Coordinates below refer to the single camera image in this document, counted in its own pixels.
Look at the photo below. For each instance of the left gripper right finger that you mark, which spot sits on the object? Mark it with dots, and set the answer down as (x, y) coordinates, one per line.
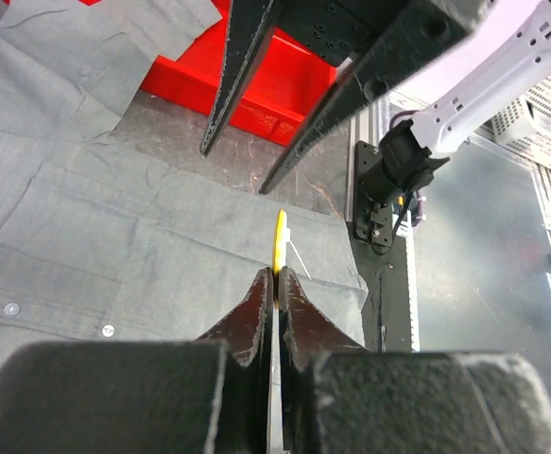
(339, 397)

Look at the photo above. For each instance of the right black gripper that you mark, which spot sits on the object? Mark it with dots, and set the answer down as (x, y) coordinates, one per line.
(398, 37)

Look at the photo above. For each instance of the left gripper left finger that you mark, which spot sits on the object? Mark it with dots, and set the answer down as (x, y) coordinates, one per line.
(209, 395)

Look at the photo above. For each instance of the yellow floral round brooch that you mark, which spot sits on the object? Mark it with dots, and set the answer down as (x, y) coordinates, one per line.
(281, 242)

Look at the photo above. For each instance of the grey shirt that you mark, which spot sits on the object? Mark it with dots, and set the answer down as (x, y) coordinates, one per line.
(99, 241)

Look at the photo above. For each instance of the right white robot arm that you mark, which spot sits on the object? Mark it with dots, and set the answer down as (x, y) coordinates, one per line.
(426, 139)

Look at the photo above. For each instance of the red plastic bin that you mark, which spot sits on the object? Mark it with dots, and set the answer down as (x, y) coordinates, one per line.
(256, 85)

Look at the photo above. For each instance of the white perforated basket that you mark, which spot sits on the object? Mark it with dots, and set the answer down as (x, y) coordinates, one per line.
(524, 126)

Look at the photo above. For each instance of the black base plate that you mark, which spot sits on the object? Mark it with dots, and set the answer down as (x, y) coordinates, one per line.
(381, 259)

